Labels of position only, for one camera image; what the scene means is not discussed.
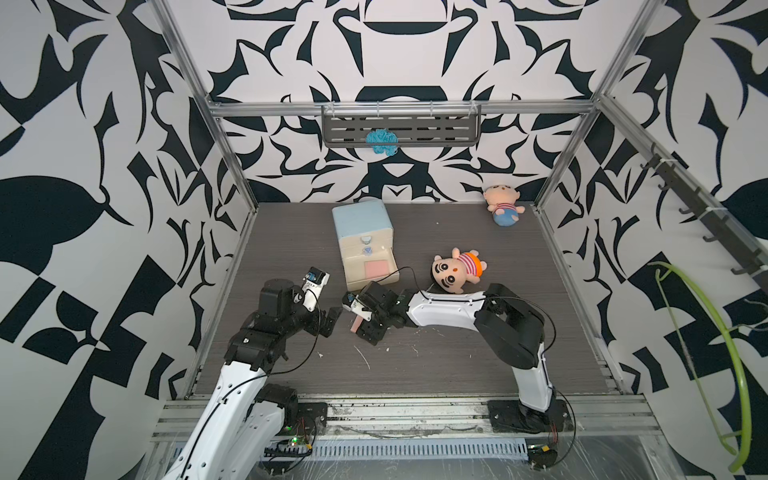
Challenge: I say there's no pink sticky note pad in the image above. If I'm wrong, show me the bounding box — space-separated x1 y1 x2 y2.
350 316 364 333
364 260 391 280

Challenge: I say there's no pale blue drawer box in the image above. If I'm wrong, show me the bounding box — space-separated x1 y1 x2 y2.
332 199 400 292

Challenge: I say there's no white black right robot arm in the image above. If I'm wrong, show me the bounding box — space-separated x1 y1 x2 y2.
342 281 555 414

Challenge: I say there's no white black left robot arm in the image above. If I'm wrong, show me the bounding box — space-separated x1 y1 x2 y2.
165 267 341 479

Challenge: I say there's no plush pig doll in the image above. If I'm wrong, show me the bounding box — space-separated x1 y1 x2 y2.
430 248 488 294

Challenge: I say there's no small circuit board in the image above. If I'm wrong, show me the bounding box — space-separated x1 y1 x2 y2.
263 438 313 459

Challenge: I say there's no plush boy doll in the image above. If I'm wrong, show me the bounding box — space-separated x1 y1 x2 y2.
483 185 525 227

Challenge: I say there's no teal crumpled object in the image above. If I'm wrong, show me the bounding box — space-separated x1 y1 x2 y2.
365 129 399 157

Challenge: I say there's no small black connector box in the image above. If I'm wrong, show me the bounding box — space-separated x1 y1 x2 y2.
527 444 558 471

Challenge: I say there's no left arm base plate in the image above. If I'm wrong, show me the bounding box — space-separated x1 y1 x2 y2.
280 401 329 436

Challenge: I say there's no white slotted cable duct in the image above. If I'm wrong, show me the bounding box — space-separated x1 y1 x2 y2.
310 438 529 462

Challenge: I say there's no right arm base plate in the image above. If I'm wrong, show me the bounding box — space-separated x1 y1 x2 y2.
486 398 574 434

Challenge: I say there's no grey wall shelf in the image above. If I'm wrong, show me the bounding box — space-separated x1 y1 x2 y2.
320 102 481 148

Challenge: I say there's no black hook rail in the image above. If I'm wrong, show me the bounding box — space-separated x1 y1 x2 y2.
642 142 767 290

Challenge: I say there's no green curved hose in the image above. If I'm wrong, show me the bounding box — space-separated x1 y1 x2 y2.
647 260 753 473

